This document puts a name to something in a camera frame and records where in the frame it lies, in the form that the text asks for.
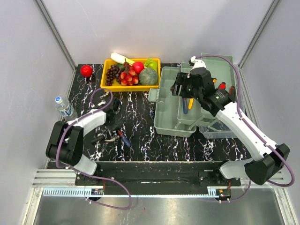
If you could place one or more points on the red apple in tray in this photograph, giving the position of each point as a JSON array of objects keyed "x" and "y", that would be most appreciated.
[{"x": 138, "y": 67}]

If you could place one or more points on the dark purple grape bunch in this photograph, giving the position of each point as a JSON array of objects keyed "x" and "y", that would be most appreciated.
[{"x": 112, "y": 74}]

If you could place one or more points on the plastic water bottle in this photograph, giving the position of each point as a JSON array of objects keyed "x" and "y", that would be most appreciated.
[{"x": 65, "y": 108}]

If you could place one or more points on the green pepper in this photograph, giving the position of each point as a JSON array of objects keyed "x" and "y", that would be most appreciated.
[{"x": 150, "y": 63}]

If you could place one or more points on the white radish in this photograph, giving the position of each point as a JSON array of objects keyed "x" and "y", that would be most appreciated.
[{"x": 121, "y": 59}]

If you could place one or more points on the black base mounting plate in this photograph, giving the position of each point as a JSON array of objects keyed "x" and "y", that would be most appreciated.
[{"x": 166, "y": 178}]

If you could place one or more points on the red handled pliers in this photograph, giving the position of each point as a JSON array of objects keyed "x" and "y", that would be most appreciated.
[{"x": 222, "y": 86}]

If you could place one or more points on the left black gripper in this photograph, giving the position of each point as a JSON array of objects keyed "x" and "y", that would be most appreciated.
[{"x": 115, "y": 125}]

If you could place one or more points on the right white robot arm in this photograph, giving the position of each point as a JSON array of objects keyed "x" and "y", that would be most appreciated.
[{"x": 266, "y": 156}]

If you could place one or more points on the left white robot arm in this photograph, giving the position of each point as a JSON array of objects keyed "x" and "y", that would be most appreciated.
[{"x": 66, "y": 140}]

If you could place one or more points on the clear plastic tool box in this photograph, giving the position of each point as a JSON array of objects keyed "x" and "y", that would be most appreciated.
[{"x": 169, "y": 116}]

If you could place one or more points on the black handled tool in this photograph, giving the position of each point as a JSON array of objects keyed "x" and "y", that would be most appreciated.
[{"x": 95, "y": 140}]

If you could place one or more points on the red apple on table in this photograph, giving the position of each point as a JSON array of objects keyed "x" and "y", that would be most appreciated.
[{"x": 86, "y": 71}]

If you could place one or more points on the yellow plastic tray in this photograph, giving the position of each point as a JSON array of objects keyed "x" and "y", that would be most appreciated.
[{"x": 116, "y": 87}]

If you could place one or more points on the aluminium frame rail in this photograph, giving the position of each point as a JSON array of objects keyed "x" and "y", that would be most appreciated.
[{"x": 54, "y": 178}]

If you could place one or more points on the silver pliers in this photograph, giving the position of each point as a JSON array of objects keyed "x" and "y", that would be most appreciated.
[{"x": 112, "y": 139}]

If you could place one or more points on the blue red screwdriver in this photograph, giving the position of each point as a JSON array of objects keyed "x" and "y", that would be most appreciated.
[
  {"x": 185, "y": 106},
  {"x": 124, "y": 139}
]

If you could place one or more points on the green netted melon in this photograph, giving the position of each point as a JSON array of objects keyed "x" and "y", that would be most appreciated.
[{"x": 148, "y": 77}]

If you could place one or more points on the red lychee fruit bunch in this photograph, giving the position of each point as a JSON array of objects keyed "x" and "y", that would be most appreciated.
[{"x": 128, "y": 76}]

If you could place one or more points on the yellow utility knife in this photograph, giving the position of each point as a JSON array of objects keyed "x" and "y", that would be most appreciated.
[{"x": 190, "y": 105}]

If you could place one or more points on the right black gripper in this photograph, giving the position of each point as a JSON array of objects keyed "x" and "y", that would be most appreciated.
[{"x": 182, "y": 79}]

